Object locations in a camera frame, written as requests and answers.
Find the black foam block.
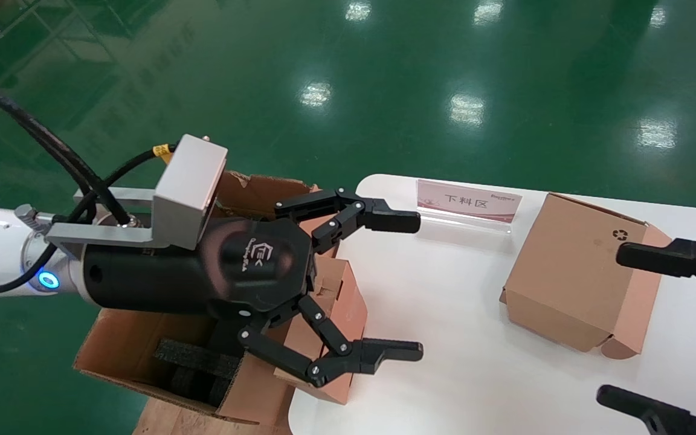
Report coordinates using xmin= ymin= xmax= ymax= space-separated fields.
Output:
xmin=153 ymin=338 xmax=245 ymax=407

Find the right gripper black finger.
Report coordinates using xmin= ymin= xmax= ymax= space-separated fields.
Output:
xmin=616 ymin=237 xmax=696 ymax=303
xmin=596 ymin=385 xmax=696 ymax=435

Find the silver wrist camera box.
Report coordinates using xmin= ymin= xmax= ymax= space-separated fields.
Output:
xmin=153 ymin=134 xmax=229 ymax=251

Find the thick black braided cable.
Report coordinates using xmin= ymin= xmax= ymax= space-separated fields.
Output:
xmin=0 ymin=80 xmax=134 ymax=227

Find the big open cardboard box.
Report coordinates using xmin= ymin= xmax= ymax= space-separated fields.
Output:
xmin=73 ymin=171 xmax=368 ymax=427

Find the pink acrylic table sign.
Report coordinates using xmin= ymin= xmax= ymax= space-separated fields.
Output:
xmin=416 ymin=179 xmax=523 ymax=233

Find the black cable with yellow tag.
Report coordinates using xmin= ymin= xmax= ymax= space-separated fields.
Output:
xmin=0 ymin=142 xmax=178 ymax=295

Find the cardboard box with recycling symbol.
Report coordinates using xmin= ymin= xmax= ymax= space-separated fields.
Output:
xmin=499 ymin=192 xmax=674 ymax=360

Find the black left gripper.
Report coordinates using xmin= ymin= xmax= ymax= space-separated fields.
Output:
xmin=81 ymin=217 xmax=317 ymax=322

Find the small cardboard box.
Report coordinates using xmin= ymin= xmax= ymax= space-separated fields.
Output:
xmin=272 ymin=257 xmax=368 ymax=405

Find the silver camera mounting bracket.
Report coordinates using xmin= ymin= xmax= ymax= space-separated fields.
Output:
xmin=46 ymin=186 xmax=161 ymax=248

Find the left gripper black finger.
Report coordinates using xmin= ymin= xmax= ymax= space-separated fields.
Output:
xmin=274 ymin=187 xmax=422 ymax=255
xmin=239 ymin=295 xmax=425 ymax=388

